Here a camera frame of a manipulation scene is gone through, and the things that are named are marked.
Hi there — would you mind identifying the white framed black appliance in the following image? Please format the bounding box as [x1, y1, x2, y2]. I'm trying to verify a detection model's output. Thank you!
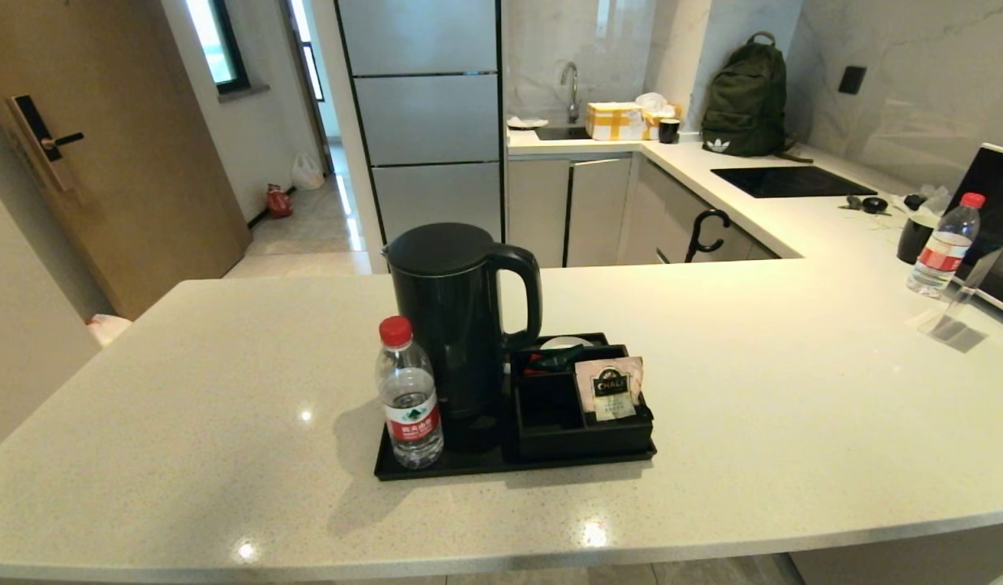
[948, 142, 1003, 319]

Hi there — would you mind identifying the clear acrylic sign holder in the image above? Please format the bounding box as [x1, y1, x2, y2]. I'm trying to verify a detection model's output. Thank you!
[917, 244, 1003, 352]

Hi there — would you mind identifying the silver refrigerator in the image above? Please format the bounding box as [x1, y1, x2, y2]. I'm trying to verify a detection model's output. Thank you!
[335, 0, 506, 265]

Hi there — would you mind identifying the black compartment organizer box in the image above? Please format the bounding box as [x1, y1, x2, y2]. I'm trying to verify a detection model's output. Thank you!
[511, 344, 656, 462]

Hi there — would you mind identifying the dark green red sachet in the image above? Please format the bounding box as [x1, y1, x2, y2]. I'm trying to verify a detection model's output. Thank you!
[521, 343, 587, 375]

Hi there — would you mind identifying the chrome sink faucet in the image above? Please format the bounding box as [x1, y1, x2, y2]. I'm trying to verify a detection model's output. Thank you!
[560, 61, 581, 123]

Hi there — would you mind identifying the wooden door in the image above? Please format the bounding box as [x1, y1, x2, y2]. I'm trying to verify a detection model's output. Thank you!
[0, 0, 252, 319]

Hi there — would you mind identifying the pink tea bag packet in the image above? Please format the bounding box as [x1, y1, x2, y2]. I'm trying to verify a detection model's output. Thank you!
[574, 356, 646, 422]

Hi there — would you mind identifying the black rectangular serving tray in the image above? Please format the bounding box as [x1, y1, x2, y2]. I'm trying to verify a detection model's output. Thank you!
[374, 331, 658, 481]

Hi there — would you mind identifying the black door lock handle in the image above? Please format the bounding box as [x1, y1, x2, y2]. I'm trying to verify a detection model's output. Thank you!
[6, 94, 85, 192]

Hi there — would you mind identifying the clear water bottle green logo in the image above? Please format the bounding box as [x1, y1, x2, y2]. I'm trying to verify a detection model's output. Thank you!
[376, 315, 445, 470]

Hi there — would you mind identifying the green backpack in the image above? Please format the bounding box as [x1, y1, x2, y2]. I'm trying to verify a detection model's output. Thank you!
[701, 31, 815, 162]

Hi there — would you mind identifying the dark framed window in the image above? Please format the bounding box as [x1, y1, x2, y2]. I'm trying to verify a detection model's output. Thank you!
[184, 0, 250, 94]

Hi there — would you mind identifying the grey cabinet door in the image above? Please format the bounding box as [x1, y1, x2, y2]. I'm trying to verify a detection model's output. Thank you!
[568, 156, 633, 267]
[508, 157, 571, 268]

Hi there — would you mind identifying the black electric kettle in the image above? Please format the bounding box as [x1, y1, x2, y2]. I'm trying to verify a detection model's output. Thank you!
[382, 222, 543, 419]

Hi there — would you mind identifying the black umbrella hook handle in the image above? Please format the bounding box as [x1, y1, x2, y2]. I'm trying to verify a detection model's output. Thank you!
[685, 208, 732, 263]

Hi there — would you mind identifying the crumpled clear plastic wrap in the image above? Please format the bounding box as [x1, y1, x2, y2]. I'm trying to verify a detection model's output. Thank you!
[905, 185, 953, 219]

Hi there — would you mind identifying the black cylindrical container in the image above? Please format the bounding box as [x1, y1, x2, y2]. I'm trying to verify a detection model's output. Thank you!
[897, 213, 936, 264]

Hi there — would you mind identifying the black induction cooktop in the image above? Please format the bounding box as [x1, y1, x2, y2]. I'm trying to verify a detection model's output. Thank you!
[711, 165, 879, 198]

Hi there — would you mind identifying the clear water bottle red label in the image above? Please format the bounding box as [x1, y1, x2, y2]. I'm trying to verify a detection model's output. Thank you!
[906, 192, 987, 298]

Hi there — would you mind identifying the grey corner cabinet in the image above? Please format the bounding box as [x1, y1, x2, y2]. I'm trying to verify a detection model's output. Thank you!
[619, 154, 782, 265]

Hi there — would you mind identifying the white box yellow tape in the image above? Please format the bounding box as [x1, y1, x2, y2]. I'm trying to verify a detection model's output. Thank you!
[586, 102, 646, 141]

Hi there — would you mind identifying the white plastic bag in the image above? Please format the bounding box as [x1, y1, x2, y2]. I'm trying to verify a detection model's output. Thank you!
[292, 151, 326, 190]

